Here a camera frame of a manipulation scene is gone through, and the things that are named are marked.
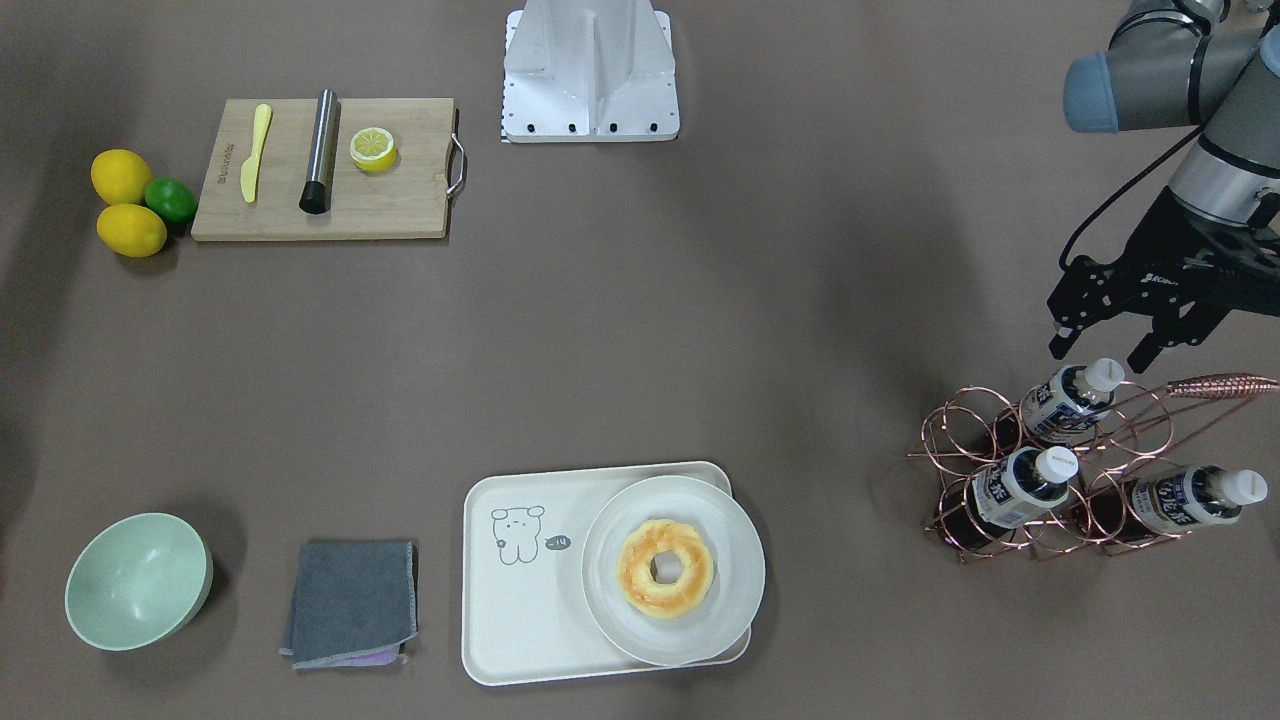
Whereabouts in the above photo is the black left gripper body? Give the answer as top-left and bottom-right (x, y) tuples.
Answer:
(1047, 190), (1279, 347)

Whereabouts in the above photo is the tea bottle white cap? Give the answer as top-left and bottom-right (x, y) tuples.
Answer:
(1019, 357), (1126, 445)

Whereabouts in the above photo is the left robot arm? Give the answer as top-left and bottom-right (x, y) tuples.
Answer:
(1047, 1), (1279, 373)

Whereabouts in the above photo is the tea bottle rear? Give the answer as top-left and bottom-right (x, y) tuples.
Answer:
(1091, 465), (1268, 546)

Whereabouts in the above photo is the tea bottle front rack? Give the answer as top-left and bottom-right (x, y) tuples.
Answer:
(934, 446), (1079, 553)

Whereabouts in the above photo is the cream rabbit print tray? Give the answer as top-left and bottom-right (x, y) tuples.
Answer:
(461, 461), (750, 685)

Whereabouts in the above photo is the white round plate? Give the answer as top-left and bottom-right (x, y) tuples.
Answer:
(581, 474), (765, 666)

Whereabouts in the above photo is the bamboo cutting board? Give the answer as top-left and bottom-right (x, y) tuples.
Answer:
(189, 97), (466, 242)

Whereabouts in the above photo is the half lemon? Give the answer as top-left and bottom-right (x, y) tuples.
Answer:
(348, 126), (399, 174)

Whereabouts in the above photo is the folded grey cloth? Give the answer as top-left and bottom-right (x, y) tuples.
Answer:
(279, 539), (419, 671)

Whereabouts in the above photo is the steel muddler black tip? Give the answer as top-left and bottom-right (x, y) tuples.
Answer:
(298, 88), (340, 215)

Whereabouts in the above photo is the yellow plastic knife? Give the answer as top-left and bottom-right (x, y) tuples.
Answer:
(239, 102), (273, 205)

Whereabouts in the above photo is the green lime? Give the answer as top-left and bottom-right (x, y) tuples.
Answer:
(143, 177), (198, 225)

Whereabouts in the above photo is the yellow lemon lower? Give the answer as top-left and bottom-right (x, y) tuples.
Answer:
(95, 204), (169, 258)

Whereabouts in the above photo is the yellow lemon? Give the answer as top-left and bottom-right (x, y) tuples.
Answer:
(95, 204), (169, 258)
(90, 149), (154, 206)

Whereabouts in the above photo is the mint green bowl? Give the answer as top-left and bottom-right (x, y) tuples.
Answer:
(64, 512), (214, 652)

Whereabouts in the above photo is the yellow lemon upper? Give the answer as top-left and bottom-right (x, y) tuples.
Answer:
(90, 149), (154, 206)

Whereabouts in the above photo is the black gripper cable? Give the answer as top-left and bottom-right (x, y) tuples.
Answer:
(1059, 128), (1204, 273)

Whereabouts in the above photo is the copper wire bottle rack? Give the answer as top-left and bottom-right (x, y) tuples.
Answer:
(910, 373), (1277, 562)

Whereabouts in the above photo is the glazed ring donut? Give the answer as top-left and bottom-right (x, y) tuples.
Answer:
(614, 518), (716, 620)

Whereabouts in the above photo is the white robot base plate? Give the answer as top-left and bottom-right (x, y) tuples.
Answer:
(500, 1), (681, 143)

